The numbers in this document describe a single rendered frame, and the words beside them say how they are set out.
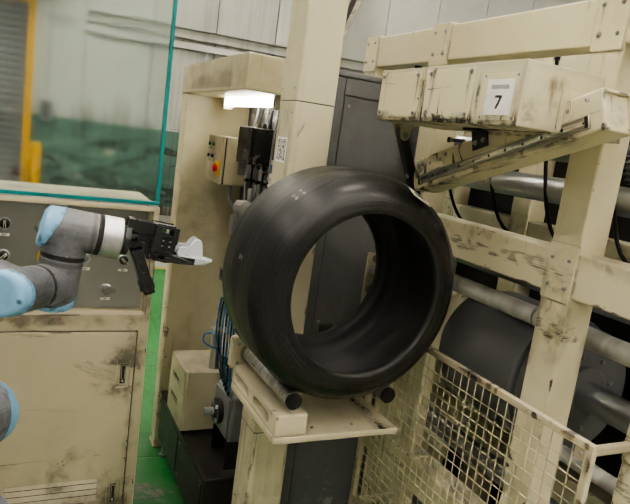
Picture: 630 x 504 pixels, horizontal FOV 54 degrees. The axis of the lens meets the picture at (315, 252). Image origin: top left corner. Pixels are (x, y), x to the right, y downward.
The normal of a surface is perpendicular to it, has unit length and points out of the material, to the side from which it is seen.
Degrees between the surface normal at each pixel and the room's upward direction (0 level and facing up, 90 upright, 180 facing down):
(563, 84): 90
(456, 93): 90
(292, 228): 65
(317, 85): 90
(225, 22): 90
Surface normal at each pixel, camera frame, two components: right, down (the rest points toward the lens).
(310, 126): 0.42, 0.22
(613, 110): 0.44, -0.10
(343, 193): 0.11, -0.54
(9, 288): -0.07, 0.11
